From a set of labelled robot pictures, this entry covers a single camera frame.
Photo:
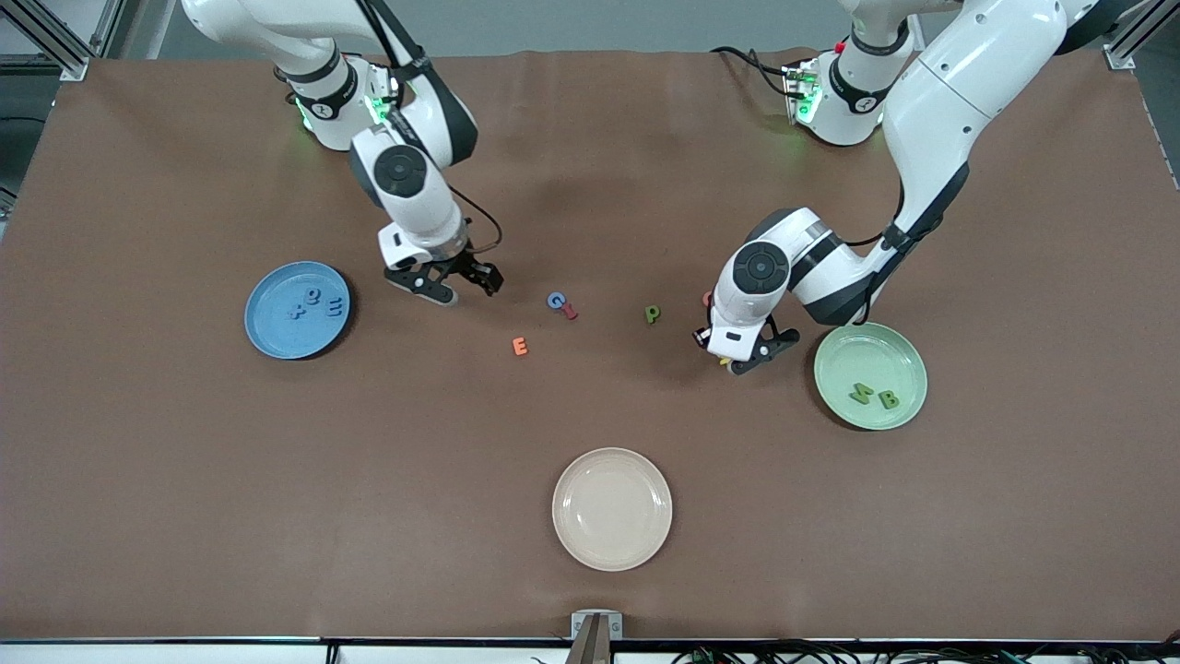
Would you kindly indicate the aluminium frame profile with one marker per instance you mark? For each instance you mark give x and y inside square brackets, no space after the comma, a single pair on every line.
[55,51]
[1120,57]

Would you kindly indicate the blue plate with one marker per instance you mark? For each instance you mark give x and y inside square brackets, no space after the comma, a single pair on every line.
[277,332]

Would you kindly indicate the green letter B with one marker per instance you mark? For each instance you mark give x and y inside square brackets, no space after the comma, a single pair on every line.
[884,399]

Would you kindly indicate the brown table cloth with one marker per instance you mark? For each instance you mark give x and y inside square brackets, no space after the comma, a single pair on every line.
[184,507]

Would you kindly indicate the blue letter E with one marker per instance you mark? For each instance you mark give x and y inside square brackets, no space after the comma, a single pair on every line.
[339,307]

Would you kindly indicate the green plate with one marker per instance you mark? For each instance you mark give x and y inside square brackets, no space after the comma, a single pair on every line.
[871,355]

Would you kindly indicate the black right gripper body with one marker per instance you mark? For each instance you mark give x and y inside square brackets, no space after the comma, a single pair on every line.
[463,266]

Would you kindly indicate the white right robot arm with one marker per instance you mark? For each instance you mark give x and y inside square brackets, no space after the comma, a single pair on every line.
[419,217]

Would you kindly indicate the blue letter G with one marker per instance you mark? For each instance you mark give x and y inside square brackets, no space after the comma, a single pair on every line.
[550,300]

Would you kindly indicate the green letter N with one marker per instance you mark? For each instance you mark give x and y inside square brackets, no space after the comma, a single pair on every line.
[862,394]

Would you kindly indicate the green letter P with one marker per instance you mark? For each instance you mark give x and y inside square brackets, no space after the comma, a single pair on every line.
[649,315]

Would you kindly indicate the grey metal camera bracket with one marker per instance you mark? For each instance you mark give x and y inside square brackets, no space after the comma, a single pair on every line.
[596,636]

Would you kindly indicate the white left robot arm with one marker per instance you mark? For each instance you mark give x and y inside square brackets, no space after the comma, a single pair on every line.
[959,101]

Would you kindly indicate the beige plate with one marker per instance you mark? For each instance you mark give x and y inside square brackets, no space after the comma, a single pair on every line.
[612,509]

